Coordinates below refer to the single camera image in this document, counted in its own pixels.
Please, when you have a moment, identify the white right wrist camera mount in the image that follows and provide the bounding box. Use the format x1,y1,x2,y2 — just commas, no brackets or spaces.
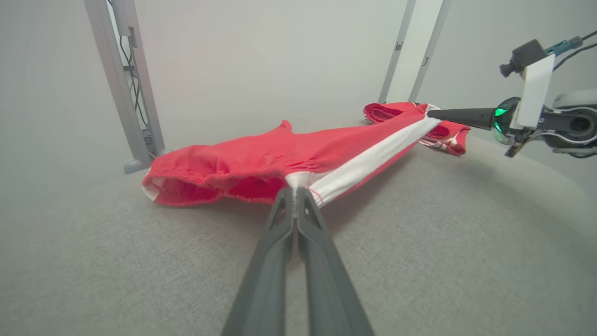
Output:
510,54,556,130

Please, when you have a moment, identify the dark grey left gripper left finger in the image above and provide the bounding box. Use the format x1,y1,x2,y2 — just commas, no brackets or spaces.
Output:
222,187,297,336

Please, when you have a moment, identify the red and white jersey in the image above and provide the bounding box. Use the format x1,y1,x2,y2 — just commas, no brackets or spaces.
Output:
142,102,472,208

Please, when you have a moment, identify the grey metal truss post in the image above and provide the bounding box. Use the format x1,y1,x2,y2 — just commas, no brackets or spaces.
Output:
84,0,173,175

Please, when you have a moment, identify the slim grey partition frame post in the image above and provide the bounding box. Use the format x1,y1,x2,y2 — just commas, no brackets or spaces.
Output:
377,0,452,104

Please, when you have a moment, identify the teal right camera connector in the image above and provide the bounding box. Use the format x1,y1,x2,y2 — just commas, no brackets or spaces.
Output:
545,36,583,56

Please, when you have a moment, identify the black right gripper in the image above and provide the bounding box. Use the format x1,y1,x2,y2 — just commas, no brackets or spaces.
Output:
427,97,554,158

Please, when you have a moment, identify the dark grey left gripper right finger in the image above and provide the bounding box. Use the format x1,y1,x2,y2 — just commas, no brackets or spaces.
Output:
296,187,375,336

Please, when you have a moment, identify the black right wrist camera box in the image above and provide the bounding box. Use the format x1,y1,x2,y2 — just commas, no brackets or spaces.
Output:
499,39,548,78

